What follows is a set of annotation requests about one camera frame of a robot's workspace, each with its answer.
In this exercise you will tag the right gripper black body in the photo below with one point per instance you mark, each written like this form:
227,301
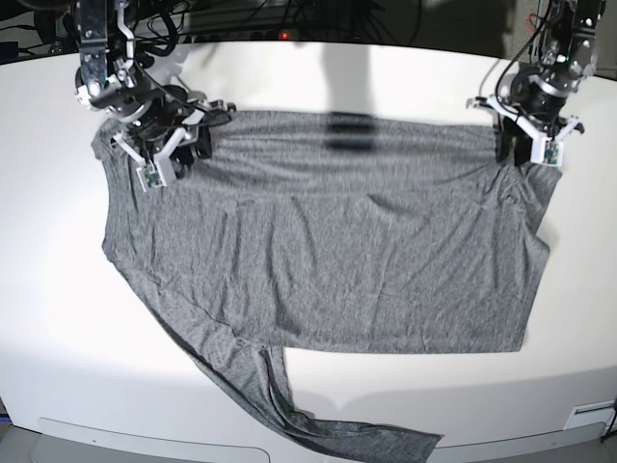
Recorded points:
167,112

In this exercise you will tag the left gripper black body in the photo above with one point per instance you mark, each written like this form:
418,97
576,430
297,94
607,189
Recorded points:
541,101

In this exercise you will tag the grey long-sleeve T-shirt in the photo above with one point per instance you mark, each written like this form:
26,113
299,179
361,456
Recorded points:
335,233

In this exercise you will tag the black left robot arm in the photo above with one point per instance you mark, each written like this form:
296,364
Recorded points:
563,52

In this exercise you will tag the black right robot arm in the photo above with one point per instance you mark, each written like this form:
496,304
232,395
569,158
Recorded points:
117,42

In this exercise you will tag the black power strip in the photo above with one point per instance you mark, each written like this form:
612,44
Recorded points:
248,35

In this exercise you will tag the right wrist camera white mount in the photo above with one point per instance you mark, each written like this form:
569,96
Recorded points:
160,172

